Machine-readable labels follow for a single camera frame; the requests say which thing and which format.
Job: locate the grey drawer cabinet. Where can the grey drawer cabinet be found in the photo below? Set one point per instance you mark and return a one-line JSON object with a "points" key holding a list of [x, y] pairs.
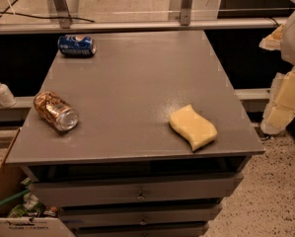
{"points": [[125, 94]]}

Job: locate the metal window rail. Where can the metal window rail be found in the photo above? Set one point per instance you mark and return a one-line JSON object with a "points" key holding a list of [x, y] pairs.
{"points": [[219, 24]]}

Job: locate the grey drawer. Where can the grey drawer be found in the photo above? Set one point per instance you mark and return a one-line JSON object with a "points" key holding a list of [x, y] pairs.
{"points": [[145, 215], [134, 190], [188, 229]]}

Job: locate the blue pepsi can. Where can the blue pepsi can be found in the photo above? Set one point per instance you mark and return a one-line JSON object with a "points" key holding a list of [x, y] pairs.
{"points": [[76, 46]]}

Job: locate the bottom grey drawer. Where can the bottom grey drawer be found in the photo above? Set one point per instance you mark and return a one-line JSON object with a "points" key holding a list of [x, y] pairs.
{"points": [[188, 229]]}

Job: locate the yellow sponge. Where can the yellow sponge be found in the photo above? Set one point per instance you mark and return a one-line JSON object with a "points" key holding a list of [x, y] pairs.
{"points": [[197, 130]]}

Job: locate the middle grey drawer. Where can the middle grey drawer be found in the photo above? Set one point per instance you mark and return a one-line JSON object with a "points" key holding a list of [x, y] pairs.
{"points": [[145, 215]]}

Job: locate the orange soda can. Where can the orange soda can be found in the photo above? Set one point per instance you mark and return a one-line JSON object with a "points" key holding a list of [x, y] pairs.
{"points": [[56, 111]]}

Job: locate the cardboard box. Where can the cardboard box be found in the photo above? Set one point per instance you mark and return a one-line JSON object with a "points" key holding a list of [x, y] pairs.
{"points": [[10, 184]]}

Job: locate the white pump bottle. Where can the white pump bottle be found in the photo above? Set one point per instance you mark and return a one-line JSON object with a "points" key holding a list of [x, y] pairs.
{"points": [[7, 99]]}

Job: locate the green pole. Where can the green pole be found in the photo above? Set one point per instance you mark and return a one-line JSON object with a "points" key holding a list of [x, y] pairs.
{"points": [[13, 197]]}

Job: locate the top grey drawer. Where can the top grey drawer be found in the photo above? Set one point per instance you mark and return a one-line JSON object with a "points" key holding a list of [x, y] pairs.
{"points": [[134, 190]]}

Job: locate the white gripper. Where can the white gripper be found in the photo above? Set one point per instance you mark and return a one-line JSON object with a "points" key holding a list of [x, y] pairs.
{"points": [[280, 108]]}

